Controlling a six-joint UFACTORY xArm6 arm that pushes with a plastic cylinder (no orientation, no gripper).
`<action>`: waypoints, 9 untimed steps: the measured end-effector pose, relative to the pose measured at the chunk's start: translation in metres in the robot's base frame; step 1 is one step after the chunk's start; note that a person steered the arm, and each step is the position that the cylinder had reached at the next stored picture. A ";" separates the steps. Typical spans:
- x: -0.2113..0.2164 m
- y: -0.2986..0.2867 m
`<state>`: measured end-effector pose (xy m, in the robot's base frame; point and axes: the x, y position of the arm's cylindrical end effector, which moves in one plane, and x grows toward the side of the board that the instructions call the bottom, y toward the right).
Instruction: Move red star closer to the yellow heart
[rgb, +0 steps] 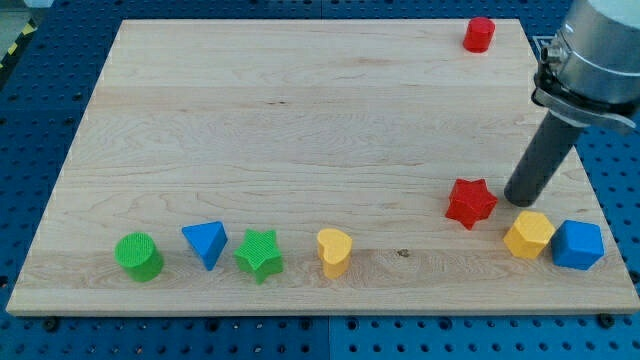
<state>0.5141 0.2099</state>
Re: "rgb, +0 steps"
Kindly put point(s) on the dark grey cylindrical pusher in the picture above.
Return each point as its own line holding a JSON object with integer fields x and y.
{"x": 546, "y": 151}

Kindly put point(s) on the red star block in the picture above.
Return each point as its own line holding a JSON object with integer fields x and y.
{"x": 470, "y": 201}

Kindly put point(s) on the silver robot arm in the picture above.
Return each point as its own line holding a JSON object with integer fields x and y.
{"x": 588, "y": 75}

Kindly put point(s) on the yellow heart block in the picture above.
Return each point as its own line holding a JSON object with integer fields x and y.
{"x": 334, "y": 251}

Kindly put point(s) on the green star block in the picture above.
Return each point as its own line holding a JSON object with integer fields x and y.
{"x": 259, "y": 254}

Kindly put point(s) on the yellow pentagon block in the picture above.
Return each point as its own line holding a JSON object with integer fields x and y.
{"x": 529, "y": 235}

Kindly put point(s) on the blue cube block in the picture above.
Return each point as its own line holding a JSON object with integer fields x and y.
{"x": 577, "y": 245}

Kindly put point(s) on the red cylinder block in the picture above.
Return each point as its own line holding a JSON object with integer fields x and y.
{"x": 479, "y": 34}

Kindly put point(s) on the wooden board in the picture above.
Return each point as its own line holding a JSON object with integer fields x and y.
{"x": 297, "y": 126}

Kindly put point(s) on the blue triangle block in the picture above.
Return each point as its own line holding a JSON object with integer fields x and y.
{"x": 208, "y": 241}

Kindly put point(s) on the green cylinder block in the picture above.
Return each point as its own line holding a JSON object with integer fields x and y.
{"x": 137, "y": 254}

